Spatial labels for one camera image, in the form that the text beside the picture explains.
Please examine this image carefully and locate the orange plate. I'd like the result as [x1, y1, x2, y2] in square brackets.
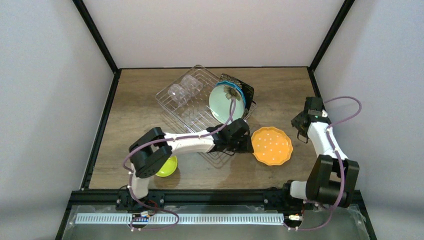
[251, 126, 293, 166]

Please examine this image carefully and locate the light blue floral plate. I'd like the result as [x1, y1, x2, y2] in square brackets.
[209, 87, 245, 124]

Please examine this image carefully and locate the black floral square plate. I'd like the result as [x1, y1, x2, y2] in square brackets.
[220, 73, 254, 115]

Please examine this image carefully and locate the metal wire dish rack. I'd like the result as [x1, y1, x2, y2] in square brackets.
[155, 64, 258, 168]

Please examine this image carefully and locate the clear plastic glass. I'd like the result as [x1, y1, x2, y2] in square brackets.
[167, 84, 191, 107]
[180, 74, 204, 97]

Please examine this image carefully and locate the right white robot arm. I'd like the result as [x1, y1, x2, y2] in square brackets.
[287, 96, 360, 208]

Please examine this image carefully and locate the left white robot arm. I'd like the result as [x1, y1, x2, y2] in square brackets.
[124, 118, 254, 199]

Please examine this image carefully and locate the yellow-green small bowl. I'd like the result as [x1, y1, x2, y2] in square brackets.
[155, 156, 178, 178]

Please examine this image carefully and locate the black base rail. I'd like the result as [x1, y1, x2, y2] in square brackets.
[67, 188, 364, 213]

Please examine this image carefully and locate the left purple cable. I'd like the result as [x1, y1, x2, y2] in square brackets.
[122, 97, 238, 232]

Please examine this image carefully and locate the right black frame post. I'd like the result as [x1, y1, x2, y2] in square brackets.
[308, 0, 355, 72]

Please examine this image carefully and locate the black frame post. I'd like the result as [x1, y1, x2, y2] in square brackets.
[72, 0, 119, 74]
[308, 0, 355, 72]

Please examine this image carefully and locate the white slotted cable duct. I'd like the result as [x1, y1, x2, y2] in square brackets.
[73, 213, 285, 225]

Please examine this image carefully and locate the left black frame post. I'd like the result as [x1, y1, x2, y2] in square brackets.
[72, 0, 119, 74]

